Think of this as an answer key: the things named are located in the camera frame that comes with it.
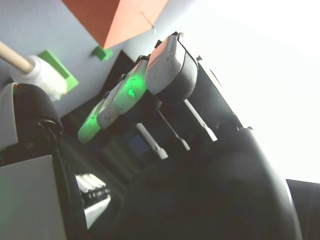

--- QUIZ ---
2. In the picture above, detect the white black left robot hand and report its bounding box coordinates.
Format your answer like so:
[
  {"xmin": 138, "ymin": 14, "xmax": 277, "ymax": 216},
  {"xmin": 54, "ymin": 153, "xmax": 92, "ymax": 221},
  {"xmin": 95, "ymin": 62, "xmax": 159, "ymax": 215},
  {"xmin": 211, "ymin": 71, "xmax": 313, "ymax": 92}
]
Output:
[{"xmin": 0, "ymin": 31, "xmax": 304, "ymax": 240}]

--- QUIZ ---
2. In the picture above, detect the large orange block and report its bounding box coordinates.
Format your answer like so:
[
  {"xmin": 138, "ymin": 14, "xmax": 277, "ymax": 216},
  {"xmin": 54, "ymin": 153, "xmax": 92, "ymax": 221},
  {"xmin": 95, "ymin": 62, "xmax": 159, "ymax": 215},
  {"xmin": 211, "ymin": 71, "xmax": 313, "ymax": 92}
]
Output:
[{"xmin": 61, "ymin": 0, "xmax": 171, "ymax": 50}]

